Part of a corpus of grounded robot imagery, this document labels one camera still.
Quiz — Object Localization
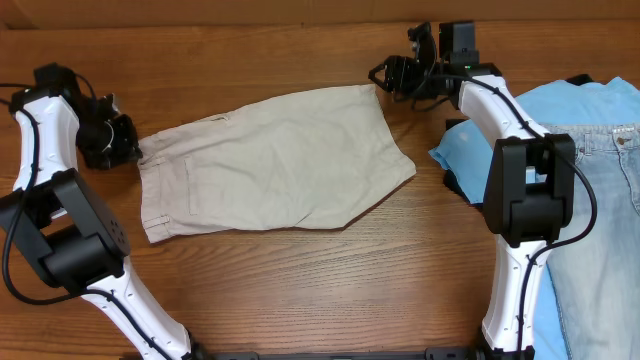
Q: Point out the beige cotton shorts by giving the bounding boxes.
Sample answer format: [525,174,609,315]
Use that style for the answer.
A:
[138,85,416,243]

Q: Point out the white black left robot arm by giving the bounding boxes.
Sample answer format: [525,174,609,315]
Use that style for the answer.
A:
[1,63,209,360]

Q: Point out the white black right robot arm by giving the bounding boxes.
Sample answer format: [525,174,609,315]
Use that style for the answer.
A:
[369,21,575,359]

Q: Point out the light blue t-shirt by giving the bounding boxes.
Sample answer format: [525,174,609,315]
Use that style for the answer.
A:
[432,76,639,359]

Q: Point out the black garment under t-shirt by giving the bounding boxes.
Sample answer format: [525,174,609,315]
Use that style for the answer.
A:
[429,75,599,205]

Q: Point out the light blue denim jeans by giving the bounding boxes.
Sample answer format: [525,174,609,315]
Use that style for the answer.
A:
[548,124,639,359]

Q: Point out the black rail at table edge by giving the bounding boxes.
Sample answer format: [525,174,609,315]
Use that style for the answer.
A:
[186,347,474,360]

